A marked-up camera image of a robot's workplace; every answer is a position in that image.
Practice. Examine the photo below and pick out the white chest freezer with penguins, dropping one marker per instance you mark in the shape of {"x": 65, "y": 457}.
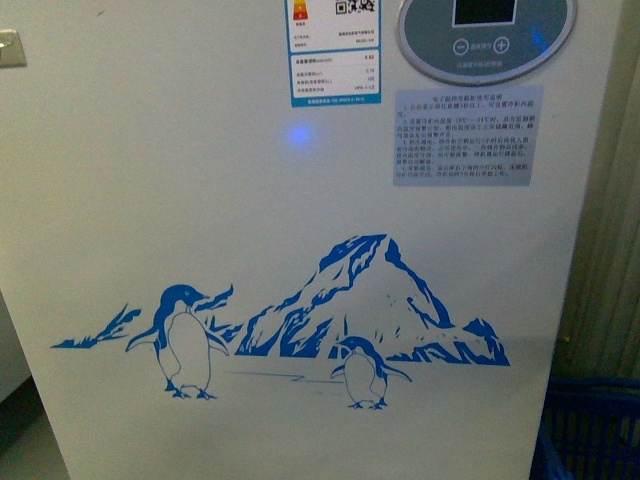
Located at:
{"x": 209, "y": 283}

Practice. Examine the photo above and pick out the grey instruction sticker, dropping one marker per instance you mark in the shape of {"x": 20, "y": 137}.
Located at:
{"x": 466, "y": 137}

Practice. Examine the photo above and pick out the blue energy label sticker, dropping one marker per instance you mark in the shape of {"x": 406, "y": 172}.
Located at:
{"x": 334, "y": 52}

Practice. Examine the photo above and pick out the oval grey control panel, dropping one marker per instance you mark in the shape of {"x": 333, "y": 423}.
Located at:
{"x": 478, "y": 43}

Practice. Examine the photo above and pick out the white pleated curtain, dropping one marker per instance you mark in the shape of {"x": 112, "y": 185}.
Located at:
{"x": 599, "y": 329}

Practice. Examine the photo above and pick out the blue plastic basket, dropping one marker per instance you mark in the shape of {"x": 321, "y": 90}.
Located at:
{"x": 589, "y": 429}

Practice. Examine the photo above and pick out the silver brand badge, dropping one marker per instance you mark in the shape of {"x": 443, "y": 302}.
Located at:
{"x": 11, "y": 50}

